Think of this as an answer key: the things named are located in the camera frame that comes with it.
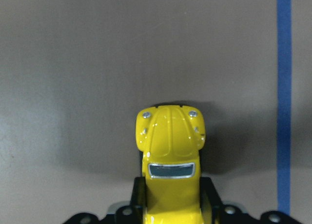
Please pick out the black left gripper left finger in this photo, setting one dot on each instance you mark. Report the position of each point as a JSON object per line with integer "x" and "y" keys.
{"x": 128, "y": 214}

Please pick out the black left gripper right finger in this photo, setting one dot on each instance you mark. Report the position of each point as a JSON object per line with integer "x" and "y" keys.
{"x": 214, "y": 211}

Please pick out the brown paper table cover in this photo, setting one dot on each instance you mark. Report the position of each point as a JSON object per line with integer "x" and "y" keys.
{"x": 75, "y": 73}

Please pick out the yellow toy beetle car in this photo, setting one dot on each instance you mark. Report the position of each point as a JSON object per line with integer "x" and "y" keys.
{"x": 170, "y": 138}

